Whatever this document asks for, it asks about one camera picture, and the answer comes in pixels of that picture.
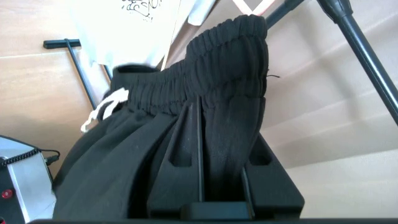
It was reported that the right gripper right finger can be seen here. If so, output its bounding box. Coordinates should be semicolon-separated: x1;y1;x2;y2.
241;133;305;218

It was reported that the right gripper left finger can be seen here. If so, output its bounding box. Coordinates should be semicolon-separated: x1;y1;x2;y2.
146;96;205;218

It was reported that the black garment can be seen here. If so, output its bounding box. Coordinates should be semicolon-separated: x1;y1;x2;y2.
52;14;280;220

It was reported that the white t-shirt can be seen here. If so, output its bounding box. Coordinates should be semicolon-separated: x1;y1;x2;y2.
67;0;218;72

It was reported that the pink clothes hanger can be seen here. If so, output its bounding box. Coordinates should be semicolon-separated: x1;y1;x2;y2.
231;0;277;17

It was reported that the black clothes rack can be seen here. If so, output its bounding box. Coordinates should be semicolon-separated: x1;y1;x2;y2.
42;0;398;128

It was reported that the beige curtain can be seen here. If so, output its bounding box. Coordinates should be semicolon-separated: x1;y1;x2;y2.
161;0;398;218

